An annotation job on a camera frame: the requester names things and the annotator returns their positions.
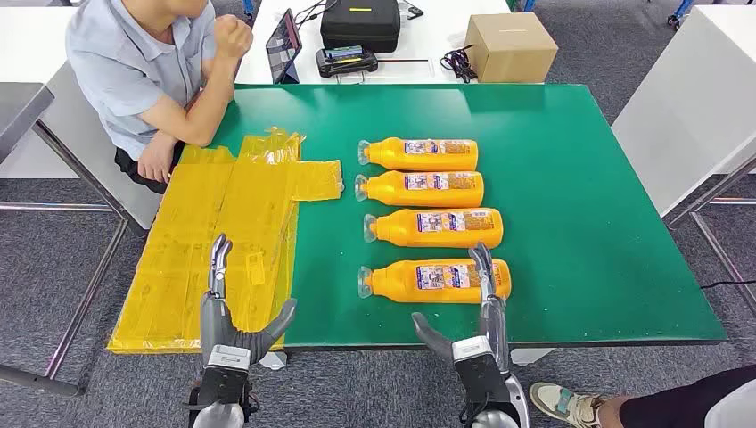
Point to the person's right forearm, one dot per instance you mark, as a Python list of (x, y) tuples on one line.
[(215, 94)]

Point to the orange detergent bottle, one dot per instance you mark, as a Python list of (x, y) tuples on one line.
[(384, 189), (390, 155), (396, 229), (396, 282)]

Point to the person's left forearm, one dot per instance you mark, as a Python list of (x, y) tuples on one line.
[(162, 139)]

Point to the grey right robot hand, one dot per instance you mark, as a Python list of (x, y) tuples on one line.
[(496, 322)]

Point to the black handheld controller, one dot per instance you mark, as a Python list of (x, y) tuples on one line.
[(345, 64)]

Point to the grey desk with metal frame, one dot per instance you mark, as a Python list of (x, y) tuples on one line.
[(18, 112)]

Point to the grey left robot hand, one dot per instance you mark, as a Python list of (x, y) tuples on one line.
[(221, 322)]

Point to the white table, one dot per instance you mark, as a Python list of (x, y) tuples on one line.
[(425, 41), (691, 106), (29, 35)]

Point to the black carrying case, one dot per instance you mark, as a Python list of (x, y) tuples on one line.
[(360, 26)]

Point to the brown cardboard box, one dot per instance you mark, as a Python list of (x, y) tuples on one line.
[(511, 50)]

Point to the person's right hand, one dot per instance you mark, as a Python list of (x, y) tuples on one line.
[(233, 36)]

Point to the black tablet on stand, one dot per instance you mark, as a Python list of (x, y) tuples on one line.
[(283, 47)]

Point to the person's left hand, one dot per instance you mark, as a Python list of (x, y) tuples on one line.
[(156, 164)]

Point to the blue wheeled base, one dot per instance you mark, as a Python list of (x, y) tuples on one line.
[(682, 9)]

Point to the yellow taped cardboard sheet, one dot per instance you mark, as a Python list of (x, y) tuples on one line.
[(189, 248)]

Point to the white table foot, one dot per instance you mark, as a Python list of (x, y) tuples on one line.
[(531, 356), (273, 361)]

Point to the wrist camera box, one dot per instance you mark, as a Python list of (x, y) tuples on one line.
[(475, 369), (227, 366)]

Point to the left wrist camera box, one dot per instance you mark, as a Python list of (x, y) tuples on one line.
[(227, 366)]

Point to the person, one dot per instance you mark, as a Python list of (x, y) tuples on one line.
[(124, 65), (679, 407)]

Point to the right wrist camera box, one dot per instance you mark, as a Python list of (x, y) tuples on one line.
[(475, 369)]

